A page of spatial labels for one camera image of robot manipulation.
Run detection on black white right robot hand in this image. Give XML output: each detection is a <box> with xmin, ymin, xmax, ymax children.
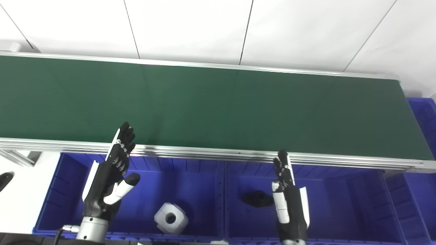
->
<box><xmin>271</xmin><ymin>149</ymin><xmax>310</xmax><ymax>244</ymax></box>

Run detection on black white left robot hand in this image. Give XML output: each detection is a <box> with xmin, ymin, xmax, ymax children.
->
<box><xmin>82</xmin><ymin>122</ymin><xmax>141</xmax><ymax>222</ymax></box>

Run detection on white plastic part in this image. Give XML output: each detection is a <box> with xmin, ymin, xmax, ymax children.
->
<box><xmin>154</xmin><ymin>202</ymin><xmax>189</xmax><ymax>234</ymax></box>

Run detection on blue plastic bin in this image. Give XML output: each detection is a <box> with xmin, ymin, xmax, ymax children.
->
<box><xmin>221</xmin><ymin>162</ymin><xmax>406</xmax><ymax>245</ymax></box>
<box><xmin>33</xmin><ymin>152</ymin><xmax>225</xmax><ymax>244</ymax></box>
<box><xmin>385</xmin><ymin>98</ymin><xmax>436</xmax><ymax>245</ymax></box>

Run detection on aluminium conveyor support leg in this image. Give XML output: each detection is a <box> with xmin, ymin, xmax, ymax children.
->
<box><xmin>0</xmin><ymin>149</ymin><xmax>41</xmax><ymax>167</ymax></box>

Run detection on green conveyor belt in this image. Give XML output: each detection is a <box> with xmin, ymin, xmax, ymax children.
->
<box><xmin>0</xmin><ymin>51</ymin><xmax>436</xmax><ymax>174</ymax></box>
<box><xmin>0</xmin><ymin>55</ymin><xmax>425</xmax><ymax>160</ymax></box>

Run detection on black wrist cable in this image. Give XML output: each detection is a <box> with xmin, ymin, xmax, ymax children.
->
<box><xmin>54</xmin><ymin>225</ymin><xmax>81</xmax><ymax>240</ymax></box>

